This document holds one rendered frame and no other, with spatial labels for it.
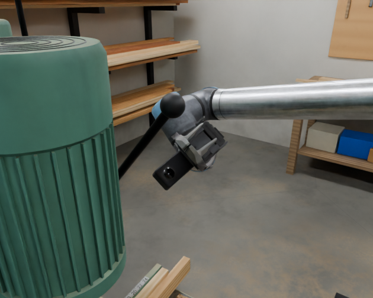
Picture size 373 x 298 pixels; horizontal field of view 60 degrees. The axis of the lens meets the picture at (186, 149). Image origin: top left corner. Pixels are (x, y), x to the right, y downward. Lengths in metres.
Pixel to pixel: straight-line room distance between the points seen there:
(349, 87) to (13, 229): 0.64
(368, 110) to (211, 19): 3.45
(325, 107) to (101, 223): 0.53
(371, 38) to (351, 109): 2.78
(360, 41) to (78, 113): 3.30
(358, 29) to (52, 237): 3.34
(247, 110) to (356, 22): 2.75
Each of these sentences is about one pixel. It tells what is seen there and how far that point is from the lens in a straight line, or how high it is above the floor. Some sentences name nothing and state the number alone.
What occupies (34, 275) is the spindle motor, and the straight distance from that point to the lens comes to 0.43.
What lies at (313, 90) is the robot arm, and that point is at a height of 1.37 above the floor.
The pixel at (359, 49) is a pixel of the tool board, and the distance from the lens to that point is 3.53.
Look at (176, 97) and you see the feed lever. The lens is 0.43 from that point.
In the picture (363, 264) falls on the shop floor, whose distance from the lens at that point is 2.50.
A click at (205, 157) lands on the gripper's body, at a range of 0.64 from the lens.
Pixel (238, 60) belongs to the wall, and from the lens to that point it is 3.95.
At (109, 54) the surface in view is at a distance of 2.97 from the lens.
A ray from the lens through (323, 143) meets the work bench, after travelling 3.32.
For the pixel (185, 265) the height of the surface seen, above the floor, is 0.94.
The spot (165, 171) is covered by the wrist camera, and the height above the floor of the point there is 1.24.
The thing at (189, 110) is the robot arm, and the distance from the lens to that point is 0.86.
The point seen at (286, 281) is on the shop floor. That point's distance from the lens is 2.21.
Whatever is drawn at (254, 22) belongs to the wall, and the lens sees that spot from 3.83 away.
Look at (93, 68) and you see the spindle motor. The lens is 0.35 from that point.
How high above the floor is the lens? 1.55
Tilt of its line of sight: 24 degrees down
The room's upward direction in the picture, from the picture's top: straight up
